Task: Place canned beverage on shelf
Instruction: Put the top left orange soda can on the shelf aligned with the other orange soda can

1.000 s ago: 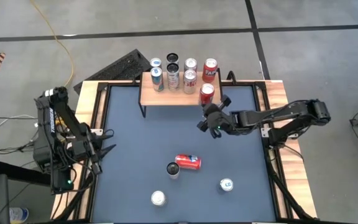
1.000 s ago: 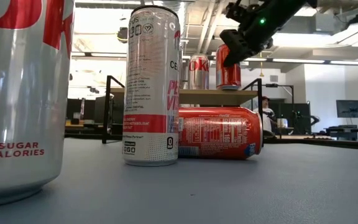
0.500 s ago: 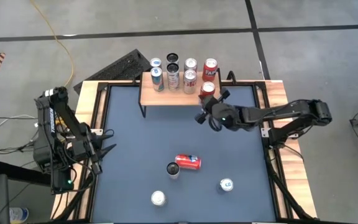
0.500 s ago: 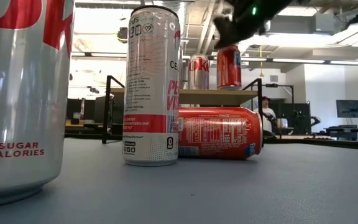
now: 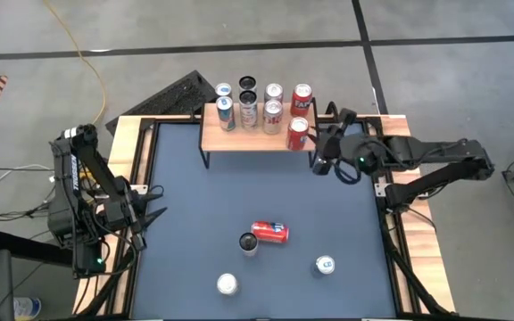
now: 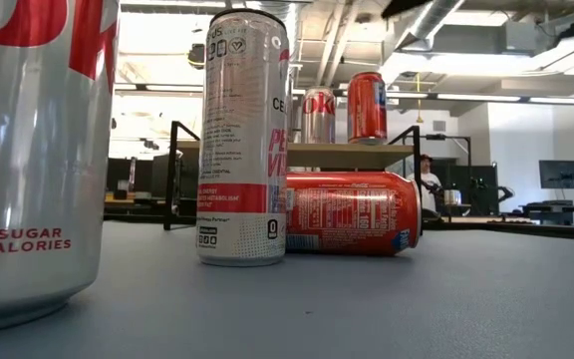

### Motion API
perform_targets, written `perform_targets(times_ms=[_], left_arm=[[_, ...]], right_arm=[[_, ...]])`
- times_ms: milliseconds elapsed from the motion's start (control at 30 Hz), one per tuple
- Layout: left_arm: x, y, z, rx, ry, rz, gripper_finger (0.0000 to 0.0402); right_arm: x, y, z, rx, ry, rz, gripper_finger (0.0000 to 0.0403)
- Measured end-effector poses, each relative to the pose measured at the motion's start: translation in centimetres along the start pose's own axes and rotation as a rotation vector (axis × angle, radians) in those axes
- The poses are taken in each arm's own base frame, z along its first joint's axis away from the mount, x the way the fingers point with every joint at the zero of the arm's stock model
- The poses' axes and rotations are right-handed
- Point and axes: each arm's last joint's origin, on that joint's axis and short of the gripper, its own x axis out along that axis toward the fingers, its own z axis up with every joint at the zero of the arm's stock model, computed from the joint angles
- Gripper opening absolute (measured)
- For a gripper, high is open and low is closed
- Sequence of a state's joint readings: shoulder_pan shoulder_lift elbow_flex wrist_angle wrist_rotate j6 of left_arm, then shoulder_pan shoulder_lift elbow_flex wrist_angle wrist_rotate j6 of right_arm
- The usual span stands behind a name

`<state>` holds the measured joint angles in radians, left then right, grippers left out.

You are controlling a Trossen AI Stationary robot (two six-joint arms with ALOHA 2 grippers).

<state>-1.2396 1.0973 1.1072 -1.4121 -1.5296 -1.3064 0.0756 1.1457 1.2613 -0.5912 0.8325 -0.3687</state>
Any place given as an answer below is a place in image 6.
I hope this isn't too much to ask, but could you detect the silver round ventilation pipe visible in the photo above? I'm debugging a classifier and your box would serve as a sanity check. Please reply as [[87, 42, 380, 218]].
[[396, 0, 467, 51]]

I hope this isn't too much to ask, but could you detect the grey ventilation duct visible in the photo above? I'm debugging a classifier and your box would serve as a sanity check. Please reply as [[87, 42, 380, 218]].
[[433, 22, 537, 56]]

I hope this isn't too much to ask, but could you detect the red Fanta strawberry can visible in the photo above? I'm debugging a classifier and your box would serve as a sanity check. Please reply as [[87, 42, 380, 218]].
[[346, 71, 389, 146], [285, 171, 424, 258]]

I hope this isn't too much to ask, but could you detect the silver Diet Coke can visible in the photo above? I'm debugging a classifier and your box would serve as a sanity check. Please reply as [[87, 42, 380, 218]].
[[300, 85, 337, 145], [0, 0, 121, 334]]

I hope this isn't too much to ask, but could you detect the black computer monitor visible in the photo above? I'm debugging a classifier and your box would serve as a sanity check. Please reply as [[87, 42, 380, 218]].
[[538, 159, 574, 190]]

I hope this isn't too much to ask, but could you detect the black desk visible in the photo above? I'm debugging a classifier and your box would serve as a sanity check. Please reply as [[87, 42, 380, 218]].
[[500, 198, 574, 225]]

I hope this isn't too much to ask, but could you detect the black cabinet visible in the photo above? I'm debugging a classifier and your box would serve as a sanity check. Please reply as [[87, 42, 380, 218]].
[[448, 164, 515, 216]]

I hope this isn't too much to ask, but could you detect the long ceiling light strip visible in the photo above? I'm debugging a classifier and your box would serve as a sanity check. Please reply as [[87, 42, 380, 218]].
[[435, 93, 522, 104], [528, 96, 574, 107], [144, 83, 203, 94], [385, 89, 431, 100]]

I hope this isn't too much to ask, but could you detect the person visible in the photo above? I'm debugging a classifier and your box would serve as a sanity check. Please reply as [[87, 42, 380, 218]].
[[406, 153, 443, 213]]

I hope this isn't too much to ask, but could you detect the wooden shelf black metal frame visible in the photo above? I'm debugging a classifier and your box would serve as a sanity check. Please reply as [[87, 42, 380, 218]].
[[163, 120, 472, 235]]

